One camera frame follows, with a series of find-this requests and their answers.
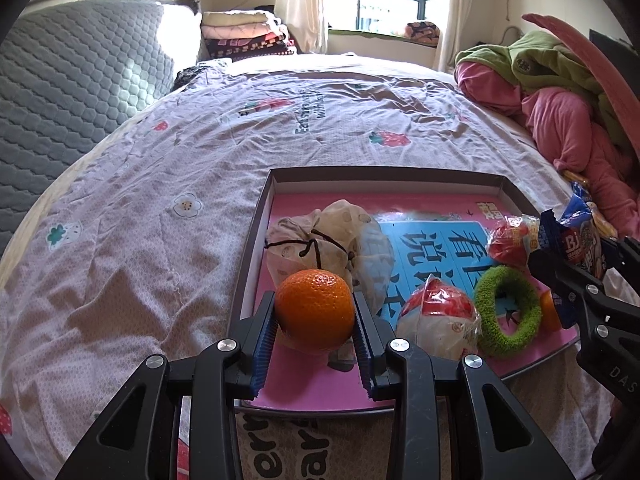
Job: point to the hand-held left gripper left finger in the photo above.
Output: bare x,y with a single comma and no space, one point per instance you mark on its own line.
262,355

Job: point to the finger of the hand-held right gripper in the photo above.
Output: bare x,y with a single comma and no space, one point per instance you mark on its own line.
625,255
575,285

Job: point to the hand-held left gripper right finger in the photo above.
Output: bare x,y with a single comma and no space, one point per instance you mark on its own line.
362,355

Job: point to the orange tangerine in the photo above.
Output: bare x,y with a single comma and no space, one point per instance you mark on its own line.
549,312
315,310

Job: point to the dark blue snack packet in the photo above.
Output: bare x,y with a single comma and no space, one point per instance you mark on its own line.
570,245

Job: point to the blue toy egg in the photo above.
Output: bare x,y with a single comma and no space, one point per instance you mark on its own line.
510,245

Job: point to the red-white snack packet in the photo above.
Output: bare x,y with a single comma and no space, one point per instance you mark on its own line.
435,320

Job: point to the cream plush toy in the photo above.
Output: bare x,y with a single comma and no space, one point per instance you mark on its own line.
300,235

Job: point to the shallow cardboard box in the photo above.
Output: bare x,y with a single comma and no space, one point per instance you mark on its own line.
375,180

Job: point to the yellow biscuit packet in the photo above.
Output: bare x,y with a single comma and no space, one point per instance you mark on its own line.
602,220

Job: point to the pink book with blue label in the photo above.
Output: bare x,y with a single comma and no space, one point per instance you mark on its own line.
310,380

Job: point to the small blue candy packet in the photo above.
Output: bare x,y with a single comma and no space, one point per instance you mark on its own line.
575,202

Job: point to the small yellow snack packet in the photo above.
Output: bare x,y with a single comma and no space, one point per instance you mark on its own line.
574,176

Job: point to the pink blanket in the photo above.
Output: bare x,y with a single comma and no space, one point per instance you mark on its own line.
565,125

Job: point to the floral printed bed sheet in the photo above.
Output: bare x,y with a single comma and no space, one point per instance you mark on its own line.
150,210

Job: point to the long pink cushion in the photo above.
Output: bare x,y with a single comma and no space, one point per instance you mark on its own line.
595,65

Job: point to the black television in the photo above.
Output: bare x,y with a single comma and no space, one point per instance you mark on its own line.
607,52

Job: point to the green blanket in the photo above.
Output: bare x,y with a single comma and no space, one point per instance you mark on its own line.
535,65

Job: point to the cream curtain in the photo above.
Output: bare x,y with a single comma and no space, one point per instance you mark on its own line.
465,10
300,5

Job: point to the patterned folded blanket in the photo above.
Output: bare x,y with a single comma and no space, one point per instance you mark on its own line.
422,31

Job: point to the dark patterned folded quilt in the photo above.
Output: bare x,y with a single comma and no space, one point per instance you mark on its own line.
245,49

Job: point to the cream folded quilt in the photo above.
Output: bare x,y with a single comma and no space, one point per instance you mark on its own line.
235,22

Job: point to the grey quilted headboard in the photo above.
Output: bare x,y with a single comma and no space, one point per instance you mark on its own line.
65,85

